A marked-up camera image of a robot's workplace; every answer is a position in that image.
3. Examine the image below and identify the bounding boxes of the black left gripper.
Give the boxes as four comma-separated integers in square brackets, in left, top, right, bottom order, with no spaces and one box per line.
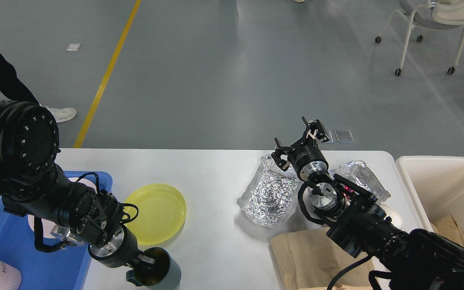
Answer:
[88,226,157,268]

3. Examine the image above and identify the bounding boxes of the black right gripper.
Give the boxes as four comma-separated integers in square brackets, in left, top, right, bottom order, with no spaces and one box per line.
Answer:
[271,117,330,180]

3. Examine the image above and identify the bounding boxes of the dark green mug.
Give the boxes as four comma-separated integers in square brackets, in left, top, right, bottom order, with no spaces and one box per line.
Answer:
[126,246,182,290]

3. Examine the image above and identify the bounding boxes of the yellow plastic plate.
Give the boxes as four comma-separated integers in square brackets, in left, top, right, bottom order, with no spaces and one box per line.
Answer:
[125,183,187,246]

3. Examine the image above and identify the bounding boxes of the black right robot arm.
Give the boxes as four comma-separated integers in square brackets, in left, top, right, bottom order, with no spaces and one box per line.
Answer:
[271,117,464,290]

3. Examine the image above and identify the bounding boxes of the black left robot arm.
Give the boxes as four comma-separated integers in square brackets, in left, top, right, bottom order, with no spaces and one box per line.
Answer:
[0,101,157,270]

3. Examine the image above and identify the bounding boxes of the crumpled foil tray left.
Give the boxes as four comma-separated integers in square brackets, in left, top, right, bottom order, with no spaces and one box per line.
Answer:
[237,154,302,228]

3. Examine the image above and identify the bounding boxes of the foil tray right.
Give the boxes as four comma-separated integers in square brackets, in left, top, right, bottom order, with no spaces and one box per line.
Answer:
[328,160,392,204]

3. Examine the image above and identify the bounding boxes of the pink plate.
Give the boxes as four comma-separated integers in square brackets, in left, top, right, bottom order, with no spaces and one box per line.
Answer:
[27,178,96,239]

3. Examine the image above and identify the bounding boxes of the brown paper bag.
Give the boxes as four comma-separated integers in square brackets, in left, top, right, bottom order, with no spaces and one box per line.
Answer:
[269,228,367,290]

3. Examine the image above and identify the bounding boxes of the white paper cup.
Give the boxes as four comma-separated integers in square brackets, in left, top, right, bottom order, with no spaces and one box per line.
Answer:
[379,204,403,230]

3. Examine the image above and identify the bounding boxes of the blue plastic tray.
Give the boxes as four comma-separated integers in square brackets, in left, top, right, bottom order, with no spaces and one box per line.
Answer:
[0,171,113,290]

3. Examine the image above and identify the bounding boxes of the beige waste bin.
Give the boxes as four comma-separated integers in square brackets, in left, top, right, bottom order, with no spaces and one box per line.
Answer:
[396,156,464,234]

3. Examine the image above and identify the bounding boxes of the brown paper in bin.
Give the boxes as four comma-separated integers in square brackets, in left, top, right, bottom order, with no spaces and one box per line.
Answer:
[430,214,464,247]

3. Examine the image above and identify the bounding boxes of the white office chair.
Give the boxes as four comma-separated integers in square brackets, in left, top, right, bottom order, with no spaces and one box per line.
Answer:
[375,0,464,77]

